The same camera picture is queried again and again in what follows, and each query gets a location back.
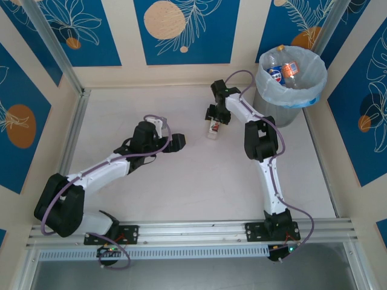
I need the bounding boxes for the clear bottle green neck label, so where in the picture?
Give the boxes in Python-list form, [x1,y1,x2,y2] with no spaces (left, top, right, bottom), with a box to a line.
[206,118,224,140]

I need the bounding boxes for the grey slotted cable duct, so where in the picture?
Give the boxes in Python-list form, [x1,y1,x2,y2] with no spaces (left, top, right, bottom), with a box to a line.
[39,244,270,261]

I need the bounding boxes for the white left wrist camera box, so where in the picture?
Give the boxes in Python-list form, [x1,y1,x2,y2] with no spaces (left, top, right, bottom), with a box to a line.
[145,116,167,135]

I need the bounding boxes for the clear bottle orange cap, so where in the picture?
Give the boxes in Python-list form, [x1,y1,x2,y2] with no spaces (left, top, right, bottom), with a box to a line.
[273,44,301,90]

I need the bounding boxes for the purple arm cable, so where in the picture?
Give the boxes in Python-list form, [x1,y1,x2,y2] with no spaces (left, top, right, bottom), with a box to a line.
[41,114,174,270]
[224,69,315,264]

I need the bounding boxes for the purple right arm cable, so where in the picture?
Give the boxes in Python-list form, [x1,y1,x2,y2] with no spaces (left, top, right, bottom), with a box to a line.
[224,69,315,264]

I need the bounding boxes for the small electronics board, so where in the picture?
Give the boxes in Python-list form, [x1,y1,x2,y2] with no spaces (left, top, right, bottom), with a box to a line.
[96,246,122,260]
[267,243,301,263]

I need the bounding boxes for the aluminium frame post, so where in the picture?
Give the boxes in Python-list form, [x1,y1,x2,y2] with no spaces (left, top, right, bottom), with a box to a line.
[22,0,91,97]
[314,0,348,55]

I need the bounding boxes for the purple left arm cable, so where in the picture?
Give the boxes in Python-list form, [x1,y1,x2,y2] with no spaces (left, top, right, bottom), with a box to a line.
[41,114,174,270]

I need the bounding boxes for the grey metal mesh bin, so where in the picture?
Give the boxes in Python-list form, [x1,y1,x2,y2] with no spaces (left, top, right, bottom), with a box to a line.
[252,89,303,128]

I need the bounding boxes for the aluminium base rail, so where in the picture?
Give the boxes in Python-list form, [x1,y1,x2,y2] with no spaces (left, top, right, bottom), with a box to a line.
[28,217,359,246]

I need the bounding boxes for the blue label cola bottle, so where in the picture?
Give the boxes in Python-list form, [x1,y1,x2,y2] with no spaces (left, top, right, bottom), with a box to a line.
[267,65,287,88]

